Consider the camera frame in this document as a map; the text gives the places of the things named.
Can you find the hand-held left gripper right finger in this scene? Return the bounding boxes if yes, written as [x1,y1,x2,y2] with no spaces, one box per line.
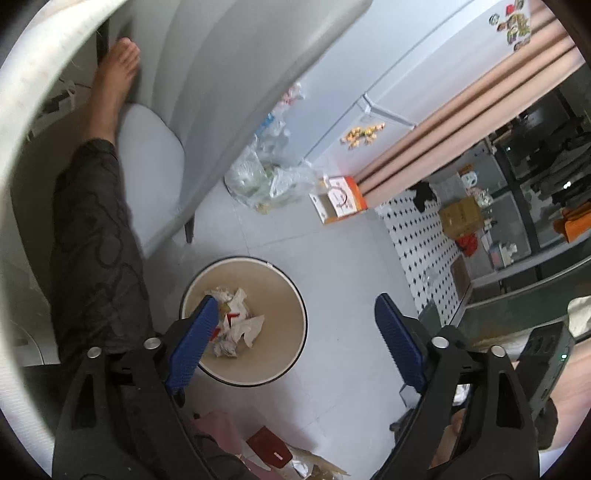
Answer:
[374,293,541,480]

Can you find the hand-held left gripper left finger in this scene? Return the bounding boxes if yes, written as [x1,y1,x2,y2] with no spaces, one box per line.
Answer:
[53,295,245,480]

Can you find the crushed clear plastic bottle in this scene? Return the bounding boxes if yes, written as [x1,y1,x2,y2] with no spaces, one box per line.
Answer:
[211,338,239,359]

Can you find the torn white red wrapper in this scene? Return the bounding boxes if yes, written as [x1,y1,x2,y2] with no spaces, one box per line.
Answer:
[223,311,253,331]

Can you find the white tissue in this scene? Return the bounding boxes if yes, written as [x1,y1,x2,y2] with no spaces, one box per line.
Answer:
[230,315,267,350]

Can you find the torn white carton piece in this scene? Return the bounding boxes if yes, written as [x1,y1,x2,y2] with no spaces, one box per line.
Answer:
[228,288,250,319]

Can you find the beige waste bin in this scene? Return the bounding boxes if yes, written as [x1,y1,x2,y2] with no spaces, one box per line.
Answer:
[178,256,308,388]

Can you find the pink cloth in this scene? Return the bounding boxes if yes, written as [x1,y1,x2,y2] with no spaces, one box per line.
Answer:
[193,410,246,459]

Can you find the red bag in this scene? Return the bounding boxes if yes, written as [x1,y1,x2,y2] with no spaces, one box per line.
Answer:
[455,233,479,258]

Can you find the red packet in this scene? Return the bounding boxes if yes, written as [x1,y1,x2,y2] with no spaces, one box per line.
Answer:
[245,426,295,472]

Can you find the orange cloth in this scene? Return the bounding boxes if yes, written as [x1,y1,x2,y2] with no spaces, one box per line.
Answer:
[553,202,591,244]

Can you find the person's trouser leg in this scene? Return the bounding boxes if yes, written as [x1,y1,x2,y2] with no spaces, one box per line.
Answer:
[48,137,154,365]

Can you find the brown cardboard box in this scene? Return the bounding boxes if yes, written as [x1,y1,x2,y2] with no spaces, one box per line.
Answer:
[437,197,486,239]

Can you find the torn brown paper bag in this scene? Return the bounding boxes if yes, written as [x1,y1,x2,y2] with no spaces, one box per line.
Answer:
[285,442,350,480]

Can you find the black cloth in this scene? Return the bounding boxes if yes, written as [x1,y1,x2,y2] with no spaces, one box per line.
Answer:
[412,182,437,213]

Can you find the orange white box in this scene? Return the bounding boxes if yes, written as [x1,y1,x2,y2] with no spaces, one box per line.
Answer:
[308,175,369,226]

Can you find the glass sliding door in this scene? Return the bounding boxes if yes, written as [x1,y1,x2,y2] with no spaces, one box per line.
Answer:
[461,83,591,289]

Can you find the clear plastic bags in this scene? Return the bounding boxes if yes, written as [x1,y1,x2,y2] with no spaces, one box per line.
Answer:
[223,82,320,214]

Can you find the cluster of fridge magnets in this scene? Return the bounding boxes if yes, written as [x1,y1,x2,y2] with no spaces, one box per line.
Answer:
[488,0,533,48]
[340,122,386,149]

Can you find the pink curtain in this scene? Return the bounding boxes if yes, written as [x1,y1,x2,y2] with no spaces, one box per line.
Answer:
[355,32,588,209]

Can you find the grey chair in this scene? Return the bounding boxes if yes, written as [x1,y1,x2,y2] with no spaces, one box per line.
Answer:
[98,0,376,260]

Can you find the person's bare foot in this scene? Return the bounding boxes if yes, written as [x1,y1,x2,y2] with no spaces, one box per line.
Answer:
[89,37,142,141]

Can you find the white refrigerator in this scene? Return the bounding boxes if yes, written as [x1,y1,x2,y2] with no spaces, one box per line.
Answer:
[302,0,551,161]

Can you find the white paper bag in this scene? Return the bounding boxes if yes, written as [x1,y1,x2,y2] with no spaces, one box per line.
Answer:
[39,80,78,117]

